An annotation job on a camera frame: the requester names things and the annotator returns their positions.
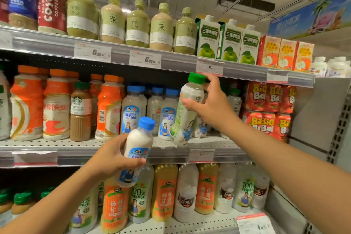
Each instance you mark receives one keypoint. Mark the white coconut milk bottle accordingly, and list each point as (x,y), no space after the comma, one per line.
(260,190)
(225,187)
(186,192)

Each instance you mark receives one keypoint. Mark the green tea bottle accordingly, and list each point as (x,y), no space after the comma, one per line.
(138,26)
(185,33)
(82,14)

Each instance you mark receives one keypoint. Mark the white bottle green cap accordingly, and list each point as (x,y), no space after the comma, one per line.
(186,121)

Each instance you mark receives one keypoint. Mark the black ceiling vent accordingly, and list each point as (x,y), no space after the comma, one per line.
(246,1)

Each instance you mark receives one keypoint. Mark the blue advertising banner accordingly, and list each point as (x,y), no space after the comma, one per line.
(315,17)

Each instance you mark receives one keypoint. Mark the grey perforated metal shelf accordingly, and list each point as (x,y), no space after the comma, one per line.
(197,225)
(82,150)

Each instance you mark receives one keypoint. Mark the person's right forearm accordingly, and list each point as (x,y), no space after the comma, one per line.
(288,170)

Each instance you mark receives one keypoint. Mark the person's left thumb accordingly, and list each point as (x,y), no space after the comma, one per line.
(134,163)

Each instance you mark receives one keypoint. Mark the row of blue capped bottles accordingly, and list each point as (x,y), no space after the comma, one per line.
(131,110)

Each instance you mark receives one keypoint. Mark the person's right thumb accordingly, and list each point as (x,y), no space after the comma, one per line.
(192,103)

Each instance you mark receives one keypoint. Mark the person's right hand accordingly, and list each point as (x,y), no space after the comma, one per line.
(216,107)

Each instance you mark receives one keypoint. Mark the coconut water bottle green label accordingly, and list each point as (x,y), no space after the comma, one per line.
(85,214)
(141,198)
(244,187)

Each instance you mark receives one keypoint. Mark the group of orange capped bottles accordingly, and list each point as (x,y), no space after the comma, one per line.
(27,105)

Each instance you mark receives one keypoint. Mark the person's left forearm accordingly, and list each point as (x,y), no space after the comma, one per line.
(52,203)

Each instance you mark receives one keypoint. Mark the slotted metal shelf upright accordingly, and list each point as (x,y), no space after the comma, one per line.
(340,132)

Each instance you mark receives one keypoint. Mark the green apple juice carton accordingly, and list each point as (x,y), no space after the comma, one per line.
(250,46)
(208,39)
(231,41)

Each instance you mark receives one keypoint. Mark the red orange juice carton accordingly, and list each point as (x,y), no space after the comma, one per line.
(303,57)
(287,55)
(269,51)

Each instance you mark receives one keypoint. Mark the stack of red drink packs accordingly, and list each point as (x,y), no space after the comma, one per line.
(270,110)

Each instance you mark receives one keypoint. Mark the white bottle blue cap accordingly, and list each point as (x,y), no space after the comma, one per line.
(137,143)

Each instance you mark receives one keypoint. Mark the grey shelf side panel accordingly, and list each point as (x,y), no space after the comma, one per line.
(312,113)

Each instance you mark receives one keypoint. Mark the brown latte bottle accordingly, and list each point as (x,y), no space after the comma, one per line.
(81,116)

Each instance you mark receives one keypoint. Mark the beige milk tea bottle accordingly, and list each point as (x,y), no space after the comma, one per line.
(113,22)
(161,29)

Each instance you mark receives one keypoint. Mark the red coffee bottle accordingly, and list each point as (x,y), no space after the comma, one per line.
(52,6)

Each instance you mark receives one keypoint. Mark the orange label mango drink bottle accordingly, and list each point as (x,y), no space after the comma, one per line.
(206,187)
(115,209)
(164,192)

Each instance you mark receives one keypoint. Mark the person's left hand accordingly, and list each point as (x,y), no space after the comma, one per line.
(109,159)

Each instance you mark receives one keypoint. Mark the red edged price tag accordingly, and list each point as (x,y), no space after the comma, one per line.
(255,224)

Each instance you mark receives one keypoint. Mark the small white yogurt bottle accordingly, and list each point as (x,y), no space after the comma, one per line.
(338,68)
(319,67)

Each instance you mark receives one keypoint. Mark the green capped tan bottle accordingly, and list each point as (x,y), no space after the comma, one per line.
(5,206)
(22,203)
(47,193)

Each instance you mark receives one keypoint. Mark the white price tag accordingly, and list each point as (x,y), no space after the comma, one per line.
(209,67)
(145,59)
(92,52)
(5,39)
(277,77)
(35,158)
(201,155)

